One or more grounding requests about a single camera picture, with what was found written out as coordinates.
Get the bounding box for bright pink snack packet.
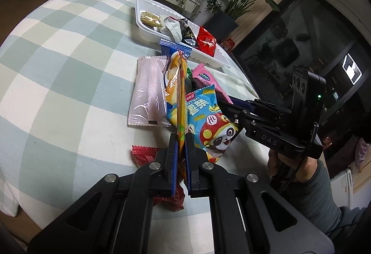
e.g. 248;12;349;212
192;63;234;105

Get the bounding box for small red snack packet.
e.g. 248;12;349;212
195;26;218;57

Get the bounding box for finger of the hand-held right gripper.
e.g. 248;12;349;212
227;96;258;112
216;99;247;127

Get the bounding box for large red snack packet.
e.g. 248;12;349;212
131;145;186;212

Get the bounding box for blue cartoon snack packet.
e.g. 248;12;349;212
166;84;240;163

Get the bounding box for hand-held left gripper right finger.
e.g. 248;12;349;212
185;132;334;254

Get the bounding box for person's right hand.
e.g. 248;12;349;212
267;148;318;185

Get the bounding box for green silver snack packet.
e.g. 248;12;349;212
185;67;198;92

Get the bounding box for sliding glass door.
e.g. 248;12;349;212
232;0;371;162

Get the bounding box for green white checked tablecloth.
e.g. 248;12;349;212
0;0;270;217

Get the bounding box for black snack packet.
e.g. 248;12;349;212
178;19;200;46

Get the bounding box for white snack packet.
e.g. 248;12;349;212
159;16;186;41

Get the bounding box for bushy plant in white pot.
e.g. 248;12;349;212
200;0;225;14

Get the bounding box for long orange snack packet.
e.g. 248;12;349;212
174;50;192;188

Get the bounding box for white plastic tray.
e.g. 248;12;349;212
135;0;231;68

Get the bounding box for gold snack packet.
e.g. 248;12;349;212
140;10;163;28

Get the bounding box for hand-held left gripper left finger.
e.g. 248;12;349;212
27;132;179;254

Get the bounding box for person's right forearm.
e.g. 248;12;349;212
278;160;371;243

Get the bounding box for yellow crisps packet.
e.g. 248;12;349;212
164;51;183;107

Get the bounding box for pale pink snack packet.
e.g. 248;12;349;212
128;55;172;128

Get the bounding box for blue snack packet red trim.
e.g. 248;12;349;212
159;39;192;59

